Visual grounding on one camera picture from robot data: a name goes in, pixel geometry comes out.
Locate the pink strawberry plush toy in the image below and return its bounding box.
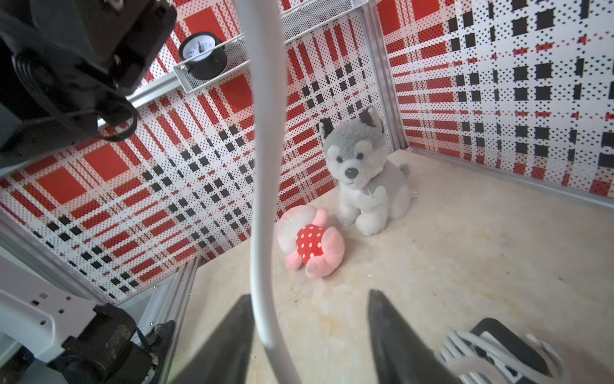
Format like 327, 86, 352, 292
276, 205, 345, 278

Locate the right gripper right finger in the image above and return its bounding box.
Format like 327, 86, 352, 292
367, 290, 459, 384

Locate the black power strip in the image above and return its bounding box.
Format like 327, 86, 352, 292
466, 318, 551, 383

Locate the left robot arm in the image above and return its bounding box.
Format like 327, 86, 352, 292
1, 1, 177, 383

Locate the black alarm clock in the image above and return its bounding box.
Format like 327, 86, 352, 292
179, 32, 228, 81

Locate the grey husky plush toy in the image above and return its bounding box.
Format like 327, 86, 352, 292
318, 107, 415, 236

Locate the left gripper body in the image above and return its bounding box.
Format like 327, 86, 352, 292
1, 1, 177, 168

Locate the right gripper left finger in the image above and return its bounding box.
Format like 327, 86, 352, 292
171, 294, 254, 384

